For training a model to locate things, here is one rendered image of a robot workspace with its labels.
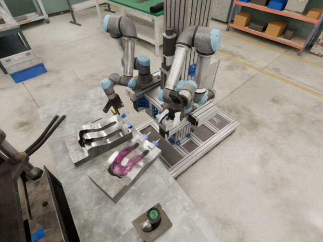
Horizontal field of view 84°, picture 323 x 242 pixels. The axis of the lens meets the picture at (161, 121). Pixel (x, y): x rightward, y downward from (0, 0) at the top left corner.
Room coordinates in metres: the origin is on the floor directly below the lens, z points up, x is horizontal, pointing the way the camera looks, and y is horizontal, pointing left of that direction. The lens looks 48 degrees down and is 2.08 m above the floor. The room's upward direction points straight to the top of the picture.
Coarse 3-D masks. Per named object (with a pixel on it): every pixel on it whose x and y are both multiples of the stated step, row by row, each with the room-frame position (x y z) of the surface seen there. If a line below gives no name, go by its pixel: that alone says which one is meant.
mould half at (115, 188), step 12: (132, 144) 0.86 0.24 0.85; (144, 144) 0.86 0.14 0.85; (132, 156) 0.72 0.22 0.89; (156, 156) 0.75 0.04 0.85; (96, 168) 0.61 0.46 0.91; (108, 168) 0.63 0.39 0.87; (144, 168) 0.64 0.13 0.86; (96, 180) 0.52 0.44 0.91; (108, 180) 0.52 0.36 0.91; (120, 180) 0.52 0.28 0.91; (132, 180) 0.54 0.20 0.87; (108, 192) 0.44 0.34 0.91; (120, 192) 0.45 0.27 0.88
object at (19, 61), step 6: (18, 54) 3.37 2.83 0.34; (24, 54) 3.43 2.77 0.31; (36, 54) 3.40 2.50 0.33; (0, 60) 3.10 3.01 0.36; (6, 60) 3.21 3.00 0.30; (12, 60) 3.27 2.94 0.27; (18, 60) 3.33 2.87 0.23; (24, 60) 3.10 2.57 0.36; (30, 60) 3.17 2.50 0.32; (36, 60) 3.23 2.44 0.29; (6, 66) 2.90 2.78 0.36; (12, 66) 2.95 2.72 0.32; (18, 66) 3.00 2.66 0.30; (24, 66) 3.07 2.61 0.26; (30, 66) 3.13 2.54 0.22; (12, 72) 2.91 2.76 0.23
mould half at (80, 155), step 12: (108, 120) 1.10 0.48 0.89; (96, 132) 0.94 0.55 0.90; (108, 132) 0.96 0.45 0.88; (120, 132) 0.95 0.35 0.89; (72, 144) 0.85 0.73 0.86; (96, 144) 0.81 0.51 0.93; (108, 144) 0.84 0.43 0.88; (120, 144) 0.89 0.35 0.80; (72, 156) 0.74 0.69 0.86; (84, 156) 0.74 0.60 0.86; (96, 156) 0.77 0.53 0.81
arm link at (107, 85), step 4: (104, 80) 1.12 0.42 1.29; (108, 80) 1.12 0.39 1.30; (100, 84) 1.10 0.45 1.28; (104, 84) 1.09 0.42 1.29; (108, 84) 1.10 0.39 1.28; (112, 84) 1.13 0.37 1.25; (104, 88) 1.08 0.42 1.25; (108, 88) 1.09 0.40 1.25; (112, 88) 1.11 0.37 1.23; (104, 92) 1.10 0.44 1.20; (108, 92) 1.08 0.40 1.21; (112, 92) 1.10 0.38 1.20
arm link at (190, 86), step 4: (184, 84) 0.85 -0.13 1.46; (188, 84) 0.83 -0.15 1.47; (192, 84) 0.83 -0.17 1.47; (196, 84) 0.85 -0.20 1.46; (184, 88) 0.79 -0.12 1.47; (188, 88) 0.79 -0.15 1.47; (192, 88) 0.80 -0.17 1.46; (196, 88) 0.84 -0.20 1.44; (192, 92) 0.78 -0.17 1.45; (192, 96) 0.80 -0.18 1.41
